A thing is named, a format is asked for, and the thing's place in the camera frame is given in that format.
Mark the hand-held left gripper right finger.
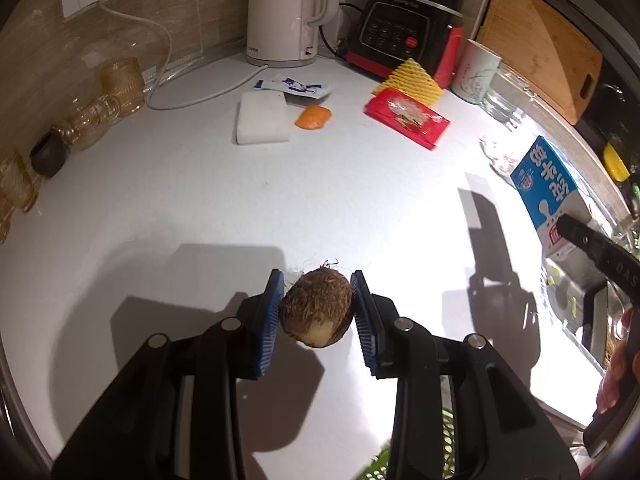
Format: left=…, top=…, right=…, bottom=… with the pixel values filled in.
left=350, top=270, right=581, bottom=480

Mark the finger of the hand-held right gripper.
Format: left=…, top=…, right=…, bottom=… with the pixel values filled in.
left=556, top=214, right=640, bottom=306

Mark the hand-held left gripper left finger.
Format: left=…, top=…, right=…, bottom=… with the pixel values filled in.
left=50, top=269, right=286, bottom=480

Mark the brown hairy taro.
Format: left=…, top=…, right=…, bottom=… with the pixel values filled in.
left=280, top=260, right=353, bottom=348

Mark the blue white milk carton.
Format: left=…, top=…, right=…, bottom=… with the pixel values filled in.
left=510, top=135, right=608, bottom=261

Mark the small tissue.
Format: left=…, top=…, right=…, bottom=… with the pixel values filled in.
left=480, top=135, right=521, bottom=176

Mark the green plastic basket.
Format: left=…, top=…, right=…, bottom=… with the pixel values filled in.
left=357, top=407, right=458, bottom=480

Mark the white sponge block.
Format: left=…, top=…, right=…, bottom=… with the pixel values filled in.
left=232, top=90, right=292, bottom=146

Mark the red snack packet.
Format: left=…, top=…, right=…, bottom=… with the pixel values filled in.
left=363, top=88, right=451, bottom=151

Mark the orange peel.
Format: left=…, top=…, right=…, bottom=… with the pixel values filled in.
left=295, top=105, right=332, bottom=131

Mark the blue white sachet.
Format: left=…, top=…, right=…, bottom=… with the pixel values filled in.
left=300, top=82, right=335, bottom=100
left=272, top=74, right=313, bottom=96

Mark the yellow foam fruit net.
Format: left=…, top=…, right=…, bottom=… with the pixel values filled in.
left=372, top=58, right=445, bottom=106

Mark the person's right hand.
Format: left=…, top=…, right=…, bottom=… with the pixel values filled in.
left=597, top=307, right=640, bottom=413

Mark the stainless steel sink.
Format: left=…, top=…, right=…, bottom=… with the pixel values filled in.
left=542, top=200, right=640, bottom=381

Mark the steel food scrap tray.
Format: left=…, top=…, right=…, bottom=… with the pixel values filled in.
left=582, top=280, right=628, bottom=361

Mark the yellow bowl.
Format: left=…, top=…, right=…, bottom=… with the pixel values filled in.
left=602, top=142, right=631, bottom=183

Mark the clear glass mug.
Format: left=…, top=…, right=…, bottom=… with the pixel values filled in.
left=482, top=67, right=538, bottom=131

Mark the wooden cutting board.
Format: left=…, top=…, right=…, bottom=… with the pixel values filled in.
left=474, top=0, right=603, bottom=126

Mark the white mug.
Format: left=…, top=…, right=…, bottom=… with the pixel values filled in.
left=451, top=39, right=502, bottom=106

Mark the amber glass cup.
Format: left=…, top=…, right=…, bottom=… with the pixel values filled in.
left=0, top=152, right=41, bottom=213
left=64, top=95, right=121, bottom=152
left=97, top=57, right=146, bottom=113

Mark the dark brown cup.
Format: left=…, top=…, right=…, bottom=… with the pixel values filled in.
left=29, top=130, right=68, bottom=178

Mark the black red blender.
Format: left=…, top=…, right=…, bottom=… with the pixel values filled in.
left=345, top=0, right=468, bottom=88

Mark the white electric kettle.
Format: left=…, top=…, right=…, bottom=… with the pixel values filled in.
left=245, top=0, right=341, bottom=68

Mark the white power cable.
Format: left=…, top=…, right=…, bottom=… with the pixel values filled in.
left=97, top=0, right=261, bottom=111

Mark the black power cable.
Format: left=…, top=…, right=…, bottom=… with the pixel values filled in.
left=317, top=2, right=366, bottom=58

